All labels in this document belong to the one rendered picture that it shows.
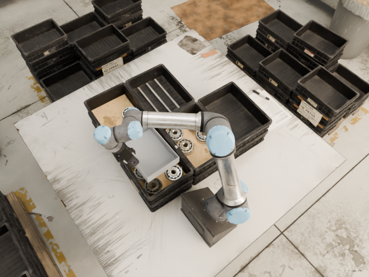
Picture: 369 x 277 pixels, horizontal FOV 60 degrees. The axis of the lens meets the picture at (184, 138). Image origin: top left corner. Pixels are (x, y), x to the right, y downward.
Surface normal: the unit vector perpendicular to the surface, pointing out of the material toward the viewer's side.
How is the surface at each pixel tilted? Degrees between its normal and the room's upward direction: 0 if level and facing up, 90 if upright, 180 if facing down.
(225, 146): 54
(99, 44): 0
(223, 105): 0
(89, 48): 0
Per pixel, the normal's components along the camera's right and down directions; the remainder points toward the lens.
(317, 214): 0.01, -0.52
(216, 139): -0.01, 0.39
